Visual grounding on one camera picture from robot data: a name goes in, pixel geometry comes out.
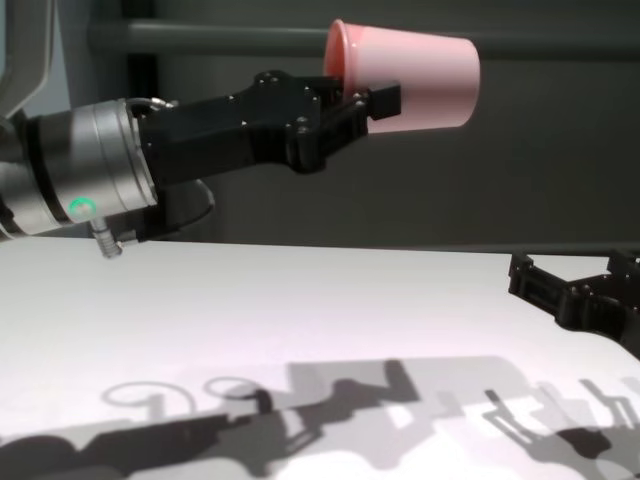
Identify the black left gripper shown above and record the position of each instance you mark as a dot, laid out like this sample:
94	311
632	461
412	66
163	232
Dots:
225	130

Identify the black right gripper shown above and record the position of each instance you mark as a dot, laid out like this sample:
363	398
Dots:
600	310

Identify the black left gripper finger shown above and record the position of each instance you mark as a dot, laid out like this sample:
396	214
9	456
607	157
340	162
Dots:
385	102

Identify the pink plastic cup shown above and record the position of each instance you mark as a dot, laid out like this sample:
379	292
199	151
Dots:
420	80

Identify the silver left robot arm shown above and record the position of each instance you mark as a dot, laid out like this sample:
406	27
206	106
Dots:
85	155

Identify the grey railing bar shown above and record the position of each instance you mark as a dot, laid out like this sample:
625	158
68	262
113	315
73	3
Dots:
200	35

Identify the dark vertical post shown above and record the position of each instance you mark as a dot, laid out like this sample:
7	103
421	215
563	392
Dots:
142	80

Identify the grey rounded frame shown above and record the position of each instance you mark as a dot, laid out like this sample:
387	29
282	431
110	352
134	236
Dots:
45	40

